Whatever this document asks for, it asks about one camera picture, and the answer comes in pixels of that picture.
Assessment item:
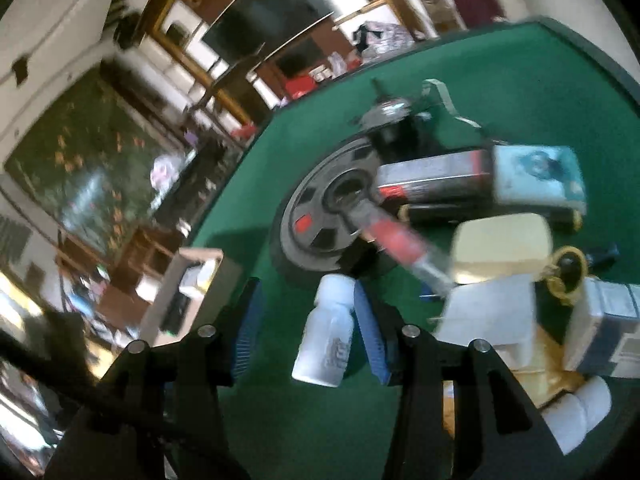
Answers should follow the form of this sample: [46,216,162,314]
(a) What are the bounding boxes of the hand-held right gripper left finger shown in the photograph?
[45,277,263,480]

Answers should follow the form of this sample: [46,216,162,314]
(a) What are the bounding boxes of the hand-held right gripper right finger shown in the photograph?
[354,282,566,480]

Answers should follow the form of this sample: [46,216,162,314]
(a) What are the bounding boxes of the white plastic bottle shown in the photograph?
[291,274,357,388]

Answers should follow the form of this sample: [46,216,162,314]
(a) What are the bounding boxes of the open cardboard box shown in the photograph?
[139,247,237,347]

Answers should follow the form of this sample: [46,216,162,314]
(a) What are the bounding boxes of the red and clear tube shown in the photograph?
[345,200,456,293]

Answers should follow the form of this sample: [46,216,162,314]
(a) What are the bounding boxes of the white paper box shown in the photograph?
[434,276,538,368]

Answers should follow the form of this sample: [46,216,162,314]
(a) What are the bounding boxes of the grey weight plate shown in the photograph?
[270,135,401,288]

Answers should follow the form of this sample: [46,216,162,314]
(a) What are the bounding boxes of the black cylinder with gold cap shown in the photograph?
[397,202,583,233]

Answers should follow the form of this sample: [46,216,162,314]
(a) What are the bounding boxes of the silver and red box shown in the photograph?
[375,149,496,203]

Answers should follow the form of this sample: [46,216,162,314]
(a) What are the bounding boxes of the gold foil packet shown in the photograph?
[442,320,586,436]

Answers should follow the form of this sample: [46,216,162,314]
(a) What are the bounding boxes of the black device with metal top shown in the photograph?
[352,79,436,161]

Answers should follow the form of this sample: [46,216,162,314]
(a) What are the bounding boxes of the white and blue carton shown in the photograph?
[562,277,640,378]

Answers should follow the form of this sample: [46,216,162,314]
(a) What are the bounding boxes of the teal printed box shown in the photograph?
[491,145,587,211]

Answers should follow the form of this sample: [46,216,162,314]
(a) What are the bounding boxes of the grey tape strip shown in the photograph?
[420,79,493,133]

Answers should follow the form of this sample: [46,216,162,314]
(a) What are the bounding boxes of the dark wooden side table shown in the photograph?
[189,44,273,113]

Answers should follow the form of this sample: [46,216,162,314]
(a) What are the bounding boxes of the red cloth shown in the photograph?
[284,72,321,100]

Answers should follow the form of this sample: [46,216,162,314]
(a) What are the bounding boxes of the pile of clothes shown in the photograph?
[351,20,417,58]

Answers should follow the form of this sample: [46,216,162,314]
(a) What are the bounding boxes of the black television screen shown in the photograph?
[201,0,337,57]

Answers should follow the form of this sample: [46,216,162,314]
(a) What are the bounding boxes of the black cable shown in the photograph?
[0,332,236,480]

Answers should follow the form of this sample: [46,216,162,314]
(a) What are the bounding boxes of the green floral wall painting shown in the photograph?
[4,67,201,263]

